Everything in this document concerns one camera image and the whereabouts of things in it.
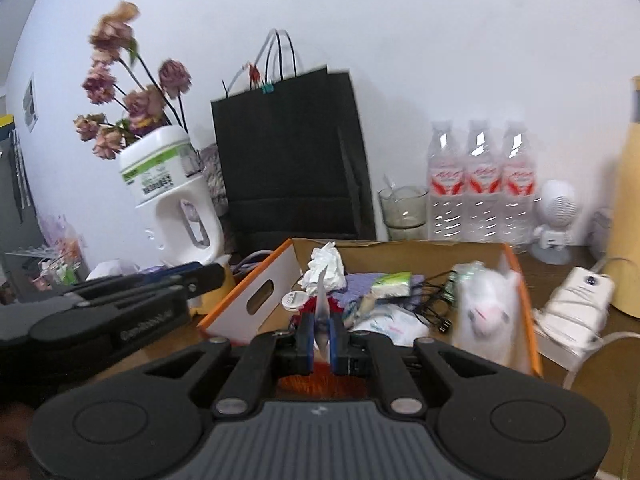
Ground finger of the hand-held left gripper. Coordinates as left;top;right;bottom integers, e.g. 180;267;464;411
80;263;226;307
66;262;201;297

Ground yellow thermos jug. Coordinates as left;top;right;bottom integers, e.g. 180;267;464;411
605;76;640;319

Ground white power cable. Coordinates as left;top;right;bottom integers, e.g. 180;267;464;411
562;255;640;391

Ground glass cup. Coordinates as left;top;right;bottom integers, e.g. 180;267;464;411
378;186;430;241

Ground red artificial flower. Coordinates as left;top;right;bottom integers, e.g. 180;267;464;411
292;297;346;331

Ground green packet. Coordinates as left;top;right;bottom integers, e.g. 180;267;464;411
371;271;413;297

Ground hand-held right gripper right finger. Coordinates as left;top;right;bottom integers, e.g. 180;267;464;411
329;312;503;419

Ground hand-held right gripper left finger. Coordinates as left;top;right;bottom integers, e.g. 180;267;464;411
142;312;316;420

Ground red cardboard box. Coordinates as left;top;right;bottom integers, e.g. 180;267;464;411
196;237;543;402

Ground clear water bottle red label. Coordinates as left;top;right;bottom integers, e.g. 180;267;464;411
426;121;468;243
465;120;503;244
500;120;538;246

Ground pale patterned wrapping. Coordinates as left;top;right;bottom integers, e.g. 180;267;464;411
200;144;229;217

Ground white tissue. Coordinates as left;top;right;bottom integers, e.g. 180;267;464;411
300;241;347;292

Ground translucent plastic swab box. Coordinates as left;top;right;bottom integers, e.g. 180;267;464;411
352;307;432;344

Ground yellow mug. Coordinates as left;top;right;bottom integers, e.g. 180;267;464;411
192;255;240;315

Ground colourful clutter pile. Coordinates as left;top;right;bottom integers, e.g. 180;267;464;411
5;214;87;291

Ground black paper bag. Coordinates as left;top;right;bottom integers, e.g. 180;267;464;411
211;29;377;251

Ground white round robot speaker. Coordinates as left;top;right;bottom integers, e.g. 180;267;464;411
530;180;577;265

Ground white power strip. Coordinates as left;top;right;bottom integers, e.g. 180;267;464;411
532;266;616;366

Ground grey cabinet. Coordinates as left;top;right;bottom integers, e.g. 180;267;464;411
0;115;36;262

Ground grey wall socket plate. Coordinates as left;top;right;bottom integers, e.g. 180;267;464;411
22;74;39;133

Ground black thin cable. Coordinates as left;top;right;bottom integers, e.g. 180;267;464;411
412;269;457;335

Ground white alpaca plush toy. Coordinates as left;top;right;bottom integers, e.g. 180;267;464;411
452;261;523;374

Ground dried pink flowers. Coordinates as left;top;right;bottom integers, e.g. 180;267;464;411
74;1;193;161

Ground purple drawstring pouch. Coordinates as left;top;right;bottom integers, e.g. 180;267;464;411
340;272;431;313

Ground white detergent bottle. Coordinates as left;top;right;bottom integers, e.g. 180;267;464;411
118;126;225;267

